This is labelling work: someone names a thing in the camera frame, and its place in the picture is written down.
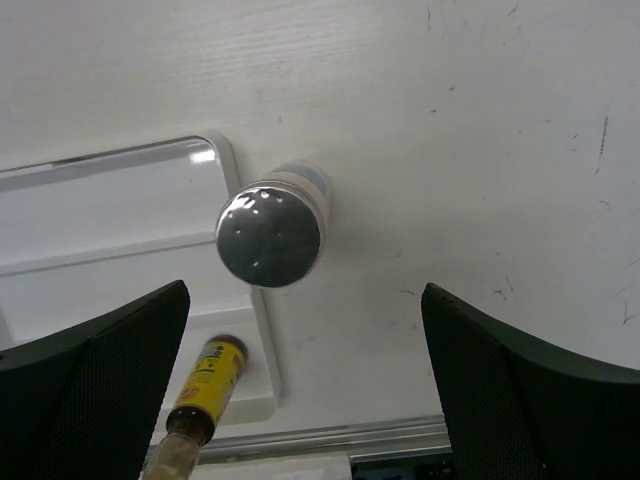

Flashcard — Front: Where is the white divided plastic tray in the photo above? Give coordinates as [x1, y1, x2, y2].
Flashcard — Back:
[1, 133, 281, 426]

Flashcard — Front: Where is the silver-lid shaker bottle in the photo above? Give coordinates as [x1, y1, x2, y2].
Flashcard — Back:
[215, 161, 331, 289]

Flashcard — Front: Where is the aluminium table edge rail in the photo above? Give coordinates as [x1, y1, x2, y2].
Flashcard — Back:
[199, 415, 451, 464]

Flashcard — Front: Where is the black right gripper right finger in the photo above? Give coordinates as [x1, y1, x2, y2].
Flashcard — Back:
[421, 283, 639, 479]

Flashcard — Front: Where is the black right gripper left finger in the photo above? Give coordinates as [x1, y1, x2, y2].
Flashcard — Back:
[1, 280, 190, 479]

